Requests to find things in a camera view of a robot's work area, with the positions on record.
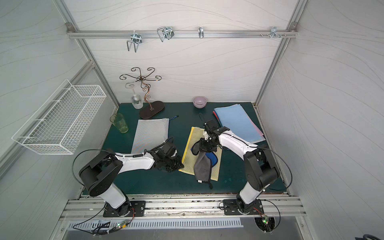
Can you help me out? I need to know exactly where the grey blue microfibre cloth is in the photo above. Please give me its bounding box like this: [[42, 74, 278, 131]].
[[191, 139, 214, 190]]

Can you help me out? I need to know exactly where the yellow mesh document bag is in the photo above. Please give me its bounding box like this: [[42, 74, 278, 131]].
[[179, 127, 222, 181]]

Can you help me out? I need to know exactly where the teal mesh document bag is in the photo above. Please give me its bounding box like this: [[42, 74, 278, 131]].
[[214, 104, 265, 144]]

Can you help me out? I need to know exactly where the pink mesh document bag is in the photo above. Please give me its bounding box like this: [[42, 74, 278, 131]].
[[213, 111, 264, 136]]

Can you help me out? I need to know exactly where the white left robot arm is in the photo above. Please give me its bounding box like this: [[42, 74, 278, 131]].
[[79, 140, 184, 211]]

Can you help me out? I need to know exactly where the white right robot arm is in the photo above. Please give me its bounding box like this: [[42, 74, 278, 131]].
[[192, 120, 280, 212]]

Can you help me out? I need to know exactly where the lilac ceramic bowl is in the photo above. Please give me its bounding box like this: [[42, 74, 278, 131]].
[[193, 96, 208, 109]]

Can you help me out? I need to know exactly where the dark oval stand base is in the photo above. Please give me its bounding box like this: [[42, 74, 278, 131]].
[[119, 66, 166, 120]]

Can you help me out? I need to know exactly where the green plastic cup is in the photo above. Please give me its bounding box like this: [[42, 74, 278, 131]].
[[110, 113, 129, 134]]

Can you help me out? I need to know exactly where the hanging wine glass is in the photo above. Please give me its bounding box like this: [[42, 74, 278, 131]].
[[125, 83, 144, 110]]

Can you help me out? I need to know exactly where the white vent strip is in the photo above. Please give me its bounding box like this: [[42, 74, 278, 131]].
[[68, 218, 243, 231]]

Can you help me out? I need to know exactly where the metal hook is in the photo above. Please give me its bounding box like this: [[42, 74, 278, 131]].
[[127, 32, 142, 53], [198, 27, 204, 39], [157, 27, 175, 42], [260, 27, 287, 39]]

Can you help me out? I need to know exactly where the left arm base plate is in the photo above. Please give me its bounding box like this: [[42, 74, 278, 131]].
[[103, 201, 146, 218]]

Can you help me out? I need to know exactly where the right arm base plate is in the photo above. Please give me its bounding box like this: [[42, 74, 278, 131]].
[[222, 199, 264, 216]]

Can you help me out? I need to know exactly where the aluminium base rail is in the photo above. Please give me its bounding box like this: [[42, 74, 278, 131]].
[[60, 194, 307, 221]]

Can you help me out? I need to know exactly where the white wire basket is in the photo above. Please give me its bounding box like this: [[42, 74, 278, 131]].
[[12, 80, 106, 155]]

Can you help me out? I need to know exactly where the aluminium top cross rail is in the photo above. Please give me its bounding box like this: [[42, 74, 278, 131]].
[[67, 29, 299, 40]]

